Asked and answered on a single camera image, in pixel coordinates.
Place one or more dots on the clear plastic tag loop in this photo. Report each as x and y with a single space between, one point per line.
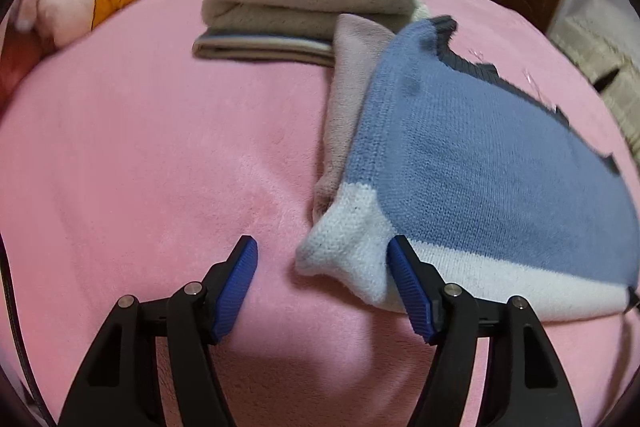
532 82

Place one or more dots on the pink bed blanket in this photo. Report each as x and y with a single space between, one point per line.
150 157

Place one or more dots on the dark red cloth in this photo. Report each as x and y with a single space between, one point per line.
17 67

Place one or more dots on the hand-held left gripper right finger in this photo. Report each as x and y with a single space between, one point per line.
410 287

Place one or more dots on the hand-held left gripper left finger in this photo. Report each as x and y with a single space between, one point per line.
235 287

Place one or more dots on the colour-block knit sweater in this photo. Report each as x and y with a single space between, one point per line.
475 157

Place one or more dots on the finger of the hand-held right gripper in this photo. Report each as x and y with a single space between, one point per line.
634 298

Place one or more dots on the folded striped garment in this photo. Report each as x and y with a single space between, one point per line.
260 47

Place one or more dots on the cream lace covered furniture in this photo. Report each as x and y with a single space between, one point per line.
600 52

